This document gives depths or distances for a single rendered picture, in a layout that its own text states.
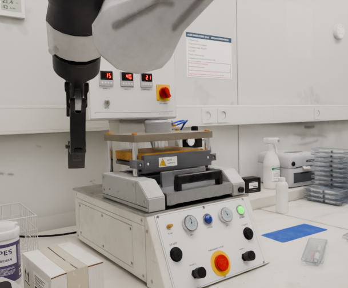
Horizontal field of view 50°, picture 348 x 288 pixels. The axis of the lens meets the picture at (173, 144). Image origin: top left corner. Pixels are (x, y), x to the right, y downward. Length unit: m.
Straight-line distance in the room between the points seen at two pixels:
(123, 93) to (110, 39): 0.76
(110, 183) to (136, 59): 0.64
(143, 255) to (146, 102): 0.53
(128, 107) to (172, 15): 0.79
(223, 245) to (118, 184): 0.32
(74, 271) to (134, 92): 0.61
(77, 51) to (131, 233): 0.53
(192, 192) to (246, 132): 1.13
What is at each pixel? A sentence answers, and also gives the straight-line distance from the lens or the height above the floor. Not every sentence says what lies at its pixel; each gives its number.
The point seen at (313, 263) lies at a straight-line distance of 1.09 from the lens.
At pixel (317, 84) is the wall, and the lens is 2.57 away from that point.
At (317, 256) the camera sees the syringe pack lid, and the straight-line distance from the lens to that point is 1.11.
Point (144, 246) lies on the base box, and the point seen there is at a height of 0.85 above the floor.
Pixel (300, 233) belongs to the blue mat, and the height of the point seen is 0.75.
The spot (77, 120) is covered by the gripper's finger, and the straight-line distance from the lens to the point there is 0.62.
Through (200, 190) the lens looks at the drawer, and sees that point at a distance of 0.97.
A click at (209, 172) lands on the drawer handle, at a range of 0.98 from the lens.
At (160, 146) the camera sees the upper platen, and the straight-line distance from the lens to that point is 1.10.
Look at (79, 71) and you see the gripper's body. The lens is 0.60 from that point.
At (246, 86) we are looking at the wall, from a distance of 2.05.
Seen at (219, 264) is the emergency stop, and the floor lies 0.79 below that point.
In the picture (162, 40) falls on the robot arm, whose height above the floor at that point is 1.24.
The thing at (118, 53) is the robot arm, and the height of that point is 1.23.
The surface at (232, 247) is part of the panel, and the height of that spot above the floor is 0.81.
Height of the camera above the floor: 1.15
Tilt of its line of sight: 4 degrees down
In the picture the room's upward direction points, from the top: 2 degrees counter-clockwise
